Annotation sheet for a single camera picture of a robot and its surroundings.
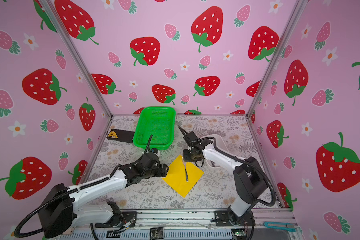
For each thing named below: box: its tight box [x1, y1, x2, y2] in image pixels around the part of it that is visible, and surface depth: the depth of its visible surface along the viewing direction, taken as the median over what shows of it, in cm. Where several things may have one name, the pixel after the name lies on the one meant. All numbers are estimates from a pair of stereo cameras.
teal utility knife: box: [263, 222, 299, 232], surface depth 73 cm
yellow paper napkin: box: [161, 155, 205, 198], surface depth 90 cm
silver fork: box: [183, 162, 189, 183], surface depth 90 cm
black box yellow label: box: [106, 129, 135, 143], surface depth 109 cm
